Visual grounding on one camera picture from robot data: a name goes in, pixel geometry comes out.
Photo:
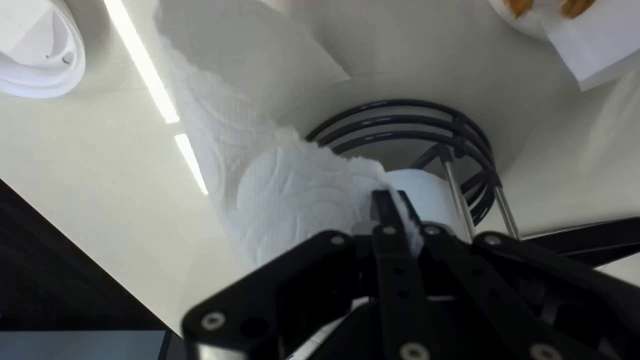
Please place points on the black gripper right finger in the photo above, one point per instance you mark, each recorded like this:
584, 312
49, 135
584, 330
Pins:
520, 292

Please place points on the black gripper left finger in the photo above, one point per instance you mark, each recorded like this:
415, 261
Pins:
281, 292

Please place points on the white paper towel sheet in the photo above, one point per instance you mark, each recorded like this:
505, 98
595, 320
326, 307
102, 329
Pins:
300, 193

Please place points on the small white plate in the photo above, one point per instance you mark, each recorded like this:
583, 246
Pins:
526, 28

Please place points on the round white plastic lid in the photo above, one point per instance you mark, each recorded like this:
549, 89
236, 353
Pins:
32, 63

